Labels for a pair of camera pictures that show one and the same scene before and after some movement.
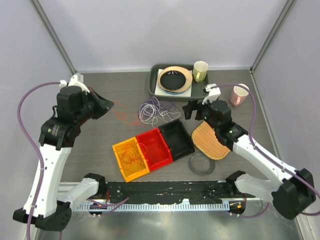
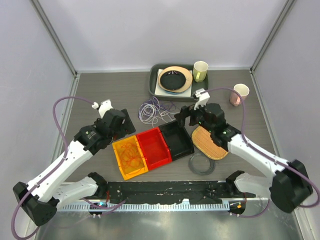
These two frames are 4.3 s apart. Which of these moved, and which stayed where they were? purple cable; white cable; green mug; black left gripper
Moved: black left gripper
Stayed: white cable; green mug; purple cable
